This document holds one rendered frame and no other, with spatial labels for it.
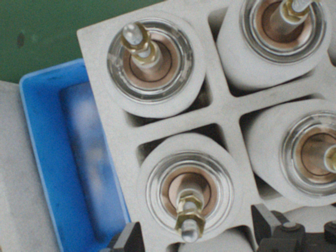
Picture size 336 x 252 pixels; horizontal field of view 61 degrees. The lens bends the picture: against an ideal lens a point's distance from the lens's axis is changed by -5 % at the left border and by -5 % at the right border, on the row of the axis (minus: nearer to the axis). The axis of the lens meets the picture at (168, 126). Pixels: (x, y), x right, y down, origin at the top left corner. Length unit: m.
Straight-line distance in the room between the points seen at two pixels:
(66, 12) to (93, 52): 0.24
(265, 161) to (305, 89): 0.11
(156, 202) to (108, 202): 0.28
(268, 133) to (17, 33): 0.48
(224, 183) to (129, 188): 0.12
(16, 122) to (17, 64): 0.17
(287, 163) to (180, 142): 0.09
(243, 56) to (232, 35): 0.02
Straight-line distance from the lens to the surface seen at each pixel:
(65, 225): 0.47
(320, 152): 0.26
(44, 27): 0.59
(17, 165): 0.43
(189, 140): 0.26
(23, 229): 0.42
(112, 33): 0.27
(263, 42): 0.27
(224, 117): 0.33
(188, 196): 0.22
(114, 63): 0.26
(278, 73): 0.27
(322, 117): 0.28
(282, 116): 0.27
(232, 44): 0.27
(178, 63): 0.26
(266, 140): 0.27
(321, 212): 0.35
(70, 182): 0.50
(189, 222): 0.18
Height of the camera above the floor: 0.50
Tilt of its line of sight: 86 degrees down
